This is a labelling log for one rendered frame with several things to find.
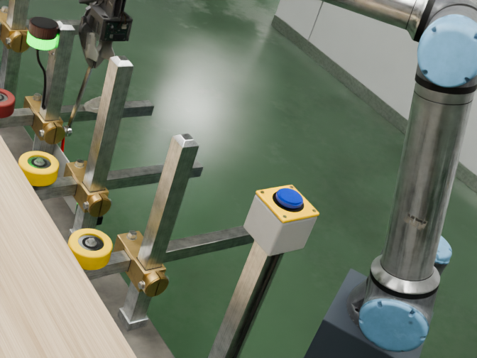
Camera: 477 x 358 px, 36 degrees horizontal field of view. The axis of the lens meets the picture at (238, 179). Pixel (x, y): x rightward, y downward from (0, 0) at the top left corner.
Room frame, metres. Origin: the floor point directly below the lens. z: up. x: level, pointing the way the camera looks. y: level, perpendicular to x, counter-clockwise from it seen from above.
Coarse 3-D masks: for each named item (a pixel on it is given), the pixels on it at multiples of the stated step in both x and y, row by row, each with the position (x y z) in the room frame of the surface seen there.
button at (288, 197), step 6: (282, 192) 0.88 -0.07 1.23; (288, 192) 0.88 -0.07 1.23; (294, 192) 0.89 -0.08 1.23; (276, 198) 0.87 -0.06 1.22; (282, 198) 0.87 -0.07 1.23; (288, 198) 0.87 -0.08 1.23; (294, 198) 0.88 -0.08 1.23; (300, 198) 0.88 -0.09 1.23; (282, 204) 0.86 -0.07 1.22; (288, 204) 0.86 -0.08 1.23; (294, 204) 0.86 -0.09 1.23; (300, 204) 0.87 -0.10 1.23
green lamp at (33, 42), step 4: (28, 32) 1.37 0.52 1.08; (28, 36) 1.36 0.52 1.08; (32, 36) 1.35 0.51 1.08; (28, 40) 1.36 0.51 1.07; (32, 40) 1.35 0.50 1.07; (36, 40) 1.35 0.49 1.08; (40, 40) 1.35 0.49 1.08; (44, 40) 1.35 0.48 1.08; (48, 40) 1.36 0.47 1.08; (52, 40) 1.37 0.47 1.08; (28, 44) 1.36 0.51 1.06; (32, 44) 1.35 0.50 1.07; (36, 44) 1.35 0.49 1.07; (40, 44) 1.35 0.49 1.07; (44, 44) 1.36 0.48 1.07; (48, 44) 1.36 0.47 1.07; (52, 44) 1.37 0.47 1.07; (40, 48) 1.35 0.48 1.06; (44, 48) 1.36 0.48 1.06; (48, 48) 1.36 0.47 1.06; (52, 48) 1.37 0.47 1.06
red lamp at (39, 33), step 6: (30, 24) 1.36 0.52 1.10; (30, 30) 1.36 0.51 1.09; (36, 30) 1.35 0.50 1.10; (42, 30) 1.35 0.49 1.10; (48, 30) 1.36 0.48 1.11; (54, 30) 1.37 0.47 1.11; (36, 36) 1.35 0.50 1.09; (42, 36) 1.35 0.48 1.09; (48, 36) 1.36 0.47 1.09; (54, 36) 1.37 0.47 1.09
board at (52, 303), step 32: (0, 160) 1.16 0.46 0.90; (0, 192) 1.06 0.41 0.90; (32, 192) 1.09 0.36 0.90; (0, 224) 0.98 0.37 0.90; (32, 224) 1.01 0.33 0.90; (0, 256) 0.90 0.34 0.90; (32, 256) 0.93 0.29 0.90; (64, 256) 0.96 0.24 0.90; (0, 288) 0.84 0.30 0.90; (32, 288) 0.86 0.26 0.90; (64, 288) 0.88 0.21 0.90; (0, 320) 0.77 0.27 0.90; (32, 320) 0.80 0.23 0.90; (64, 320) 0.82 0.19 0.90; (96, 320) 0.84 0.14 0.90; (0, 352) 0.72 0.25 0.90; (32, 352) 0.74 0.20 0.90; (64, 352) 0.76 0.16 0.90; (96, 352) 0.78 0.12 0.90; (128, 352) 0.80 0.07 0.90
